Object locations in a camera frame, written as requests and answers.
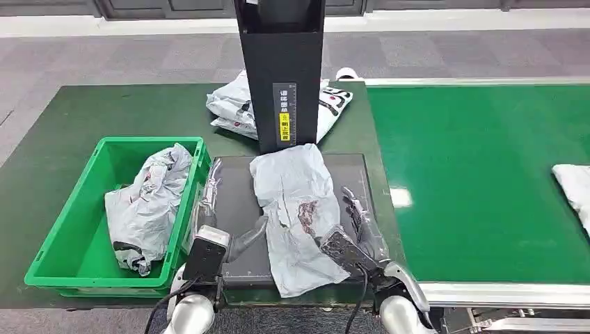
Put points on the flat white parcel bag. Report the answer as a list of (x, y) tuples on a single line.
[(237, 126)]

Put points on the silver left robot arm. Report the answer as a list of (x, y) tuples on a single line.
[(191, 315)]

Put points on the black scanner base plate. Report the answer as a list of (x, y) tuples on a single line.
[(235, 203)]

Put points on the black scanner column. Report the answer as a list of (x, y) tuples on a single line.
[(283, 55)]

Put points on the green conveyor belt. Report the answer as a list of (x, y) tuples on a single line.
[(470, 184)]

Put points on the plain white parcel bag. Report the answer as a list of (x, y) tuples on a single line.
[(576, 189)]

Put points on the grey parcel bag reddish print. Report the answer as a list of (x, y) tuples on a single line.
[(295, 193)]

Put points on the black and yellow column label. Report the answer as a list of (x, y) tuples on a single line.
[(285, 115)]

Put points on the white parcel bag black print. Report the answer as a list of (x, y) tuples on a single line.
[(143, 212)]

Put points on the aluminium conveyor frame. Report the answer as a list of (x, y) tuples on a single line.
[(507, 295)]

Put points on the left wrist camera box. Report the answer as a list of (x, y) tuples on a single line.
[(205, 256)]

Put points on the green plastic crate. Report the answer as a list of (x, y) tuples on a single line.
[(78, 249)]

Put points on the large white printed parcel bag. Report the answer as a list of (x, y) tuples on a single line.
[(334, 106)]

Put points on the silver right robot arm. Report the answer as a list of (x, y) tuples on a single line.
[(401, 313)]

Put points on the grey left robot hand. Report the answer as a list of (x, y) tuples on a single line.
[(209, 203)]

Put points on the white round object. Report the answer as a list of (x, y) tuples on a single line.
[(346, 73)]

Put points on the dark grey cabinet front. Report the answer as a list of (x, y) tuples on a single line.
[(138, 8)]

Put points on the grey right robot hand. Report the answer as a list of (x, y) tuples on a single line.
[(366, 230)]

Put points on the dark green table mat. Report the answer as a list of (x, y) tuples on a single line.
[(129, 110)]

